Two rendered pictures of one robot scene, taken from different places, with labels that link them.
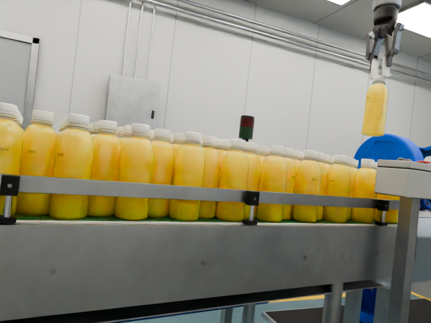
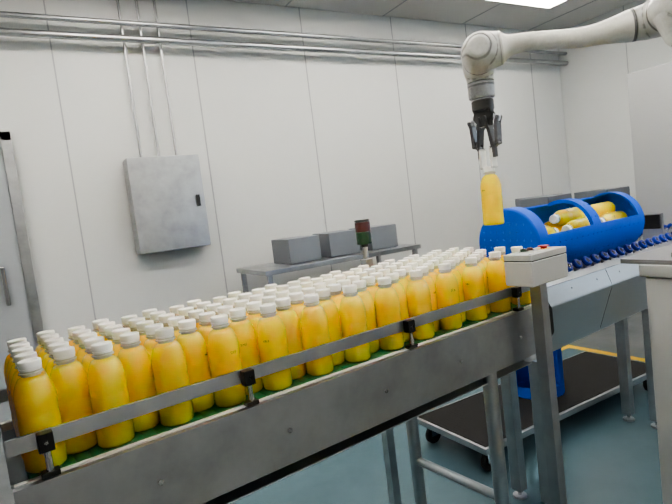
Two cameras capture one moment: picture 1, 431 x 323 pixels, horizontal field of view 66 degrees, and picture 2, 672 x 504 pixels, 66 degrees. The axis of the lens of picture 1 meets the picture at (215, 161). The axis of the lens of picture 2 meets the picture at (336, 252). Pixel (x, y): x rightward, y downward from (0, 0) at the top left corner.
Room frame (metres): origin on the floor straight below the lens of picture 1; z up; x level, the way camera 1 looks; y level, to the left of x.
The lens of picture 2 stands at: (-0.58, 0.25, 1.30)
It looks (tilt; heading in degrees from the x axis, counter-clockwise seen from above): 4 degrees down; 353
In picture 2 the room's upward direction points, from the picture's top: 7 degrees counter-clockwise
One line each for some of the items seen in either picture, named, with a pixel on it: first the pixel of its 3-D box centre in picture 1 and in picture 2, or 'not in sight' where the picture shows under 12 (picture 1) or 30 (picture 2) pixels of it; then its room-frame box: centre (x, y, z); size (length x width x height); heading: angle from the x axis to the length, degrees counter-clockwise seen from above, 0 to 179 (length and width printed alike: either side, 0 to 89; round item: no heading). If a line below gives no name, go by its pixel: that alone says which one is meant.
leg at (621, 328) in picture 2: not in sight; (624, 363); (1.90, -1.52, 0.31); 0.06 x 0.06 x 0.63; 28
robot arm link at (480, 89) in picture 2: (387, 2); (481, 91); (1.14, -0.53, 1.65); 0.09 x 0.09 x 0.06
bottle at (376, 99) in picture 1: (375, 107); (491, 198); (1.13, -0.53, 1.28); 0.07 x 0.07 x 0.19
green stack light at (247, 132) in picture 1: (245, 132); (363, 237); (1.47, -0.12, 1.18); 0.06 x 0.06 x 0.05
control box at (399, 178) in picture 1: (412, 179); (536, 265); (0.98, -0.59, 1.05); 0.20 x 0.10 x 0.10; 118
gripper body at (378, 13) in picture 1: (385, 24); (483, 113); (1.14, -0.53, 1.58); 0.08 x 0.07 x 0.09; 28
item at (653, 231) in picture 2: not in sight; (652, 227); (1.97, -1.80, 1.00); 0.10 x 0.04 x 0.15; 28
